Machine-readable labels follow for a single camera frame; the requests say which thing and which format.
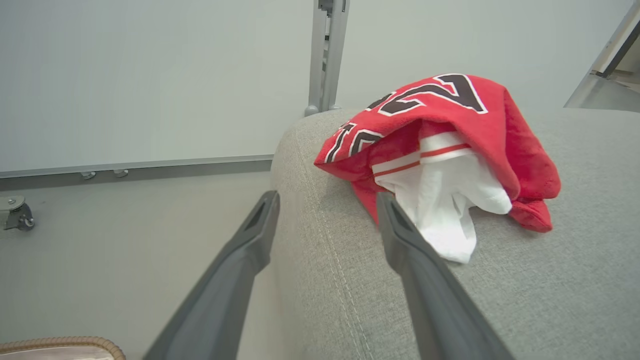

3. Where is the grey caster wheel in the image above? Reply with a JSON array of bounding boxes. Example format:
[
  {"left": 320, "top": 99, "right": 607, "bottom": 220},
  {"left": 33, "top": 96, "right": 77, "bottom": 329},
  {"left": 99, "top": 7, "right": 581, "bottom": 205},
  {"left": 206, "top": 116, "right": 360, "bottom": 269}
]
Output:
[{"left": 0, "top": 195, "right": 36, "bottom": 232}]

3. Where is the red and white jersey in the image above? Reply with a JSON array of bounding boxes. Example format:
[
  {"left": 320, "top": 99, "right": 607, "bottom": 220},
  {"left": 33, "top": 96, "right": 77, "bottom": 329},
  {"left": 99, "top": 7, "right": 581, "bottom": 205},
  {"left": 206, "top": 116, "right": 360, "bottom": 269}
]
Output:
[{"left": 314, "top": 73, "right": 562, "bottom": 264}]

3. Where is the grey metal partition post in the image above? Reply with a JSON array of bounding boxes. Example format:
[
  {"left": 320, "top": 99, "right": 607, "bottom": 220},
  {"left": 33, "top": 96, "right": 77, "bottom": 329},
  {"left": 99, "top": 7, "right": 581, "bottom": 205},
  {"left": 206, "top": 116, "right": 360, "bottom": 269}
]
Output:
[{"left": 304, "top": 0, "right": 350, "bottom": 117}]

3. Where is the wicker basket rim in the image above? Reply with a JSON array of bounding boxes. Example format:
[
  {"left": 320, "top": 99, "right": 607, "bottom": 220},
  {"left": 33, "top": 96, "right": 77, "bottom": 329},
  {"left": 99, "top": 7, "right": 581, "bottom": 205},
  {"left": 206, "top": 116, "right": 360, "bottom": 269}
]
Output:
[{"left": 0, "top": 336, "right": 126, "bottom": 360}]

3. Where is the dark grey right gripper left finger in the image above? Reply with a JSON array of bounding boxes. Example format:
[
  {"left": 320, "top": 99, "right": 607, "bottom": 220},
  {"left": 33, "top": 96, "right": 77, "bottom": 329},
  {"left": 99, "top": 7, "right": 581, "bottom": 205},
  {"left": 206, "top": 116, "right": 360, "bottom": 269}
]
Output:
[{"left": 143, "top": 190, "right": 281, "bottom": 360}]

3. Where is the grey fabric sofa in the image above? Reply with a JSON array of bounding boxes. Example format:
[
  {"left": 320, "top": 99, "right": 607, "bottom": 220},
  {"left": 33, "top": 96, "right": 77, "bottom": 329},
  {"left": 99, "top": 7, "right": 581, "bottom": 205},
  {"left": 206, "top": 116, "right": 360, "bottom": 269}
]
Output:
[{"left": 270, "top": 107, "right": 640, "bottom": 360}]

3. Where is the grey partition base rail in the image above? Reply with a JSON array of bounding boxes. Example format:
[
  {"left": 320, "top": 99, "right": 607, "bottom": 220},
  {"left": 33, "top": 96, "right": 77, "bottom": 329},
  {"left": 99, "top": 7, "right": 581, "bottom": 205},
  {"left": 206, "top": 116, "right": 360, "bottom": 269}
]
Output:
[{"left": 0, "top": 154, "right": 275, "bottom": 191}]

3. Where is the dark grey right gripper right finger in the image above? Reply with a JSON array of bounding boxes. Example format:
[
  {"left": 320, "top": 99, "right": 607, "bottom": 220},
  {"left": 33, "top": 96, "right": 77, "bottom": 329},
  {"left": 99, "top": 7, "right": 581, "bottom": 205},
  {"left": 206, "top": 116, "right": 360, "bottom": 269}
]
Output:
[{"left": 376, "top": 192, "right": 516, "bottom": 360}]

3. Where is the white partition panel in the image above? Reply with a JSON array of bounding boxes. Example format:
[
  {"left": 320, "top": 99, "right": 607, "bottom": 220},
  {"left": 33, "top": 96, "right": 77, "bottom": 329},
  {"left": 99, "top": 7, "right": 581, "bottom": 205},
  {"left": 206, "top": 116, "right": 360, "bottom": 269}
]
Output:
[{"left": 0, "top": 0, "right": 636, "bottom": 173}]

